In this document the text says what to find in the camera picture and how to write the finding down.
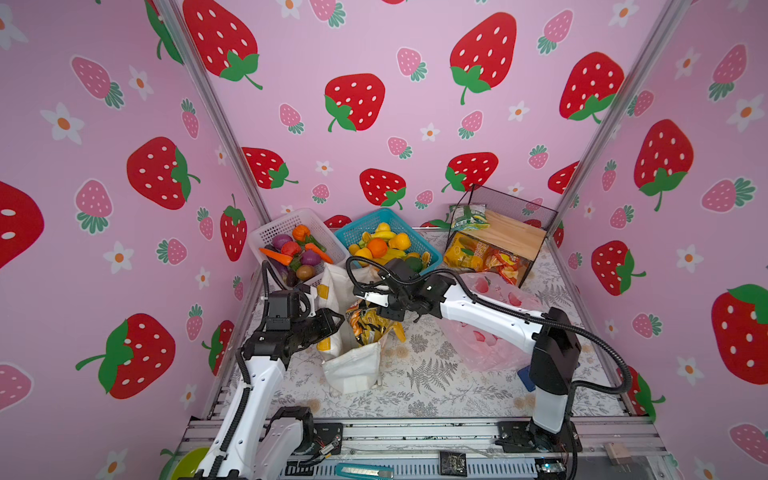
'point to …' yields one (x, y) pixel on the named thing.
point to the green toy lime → (415, 263)
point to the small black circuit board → (453, 464)
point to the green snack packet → (468, 217)
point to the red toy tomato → (291, 248)
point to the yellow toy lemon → (401, 241)
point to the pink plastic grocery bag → (478, 349)
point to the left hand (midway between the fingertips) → (340, 318)
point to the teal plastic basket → (382, 236)
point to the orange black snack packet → (369, 326)
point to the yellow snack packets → (462, 251)
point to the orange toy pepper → (300, 232)
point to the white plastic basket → (318, 230)
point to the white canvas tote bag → (349, 366)
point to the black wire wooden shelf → (509, 247)
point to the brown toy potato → (305, 272)
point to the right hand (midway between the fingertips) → (379, 296)
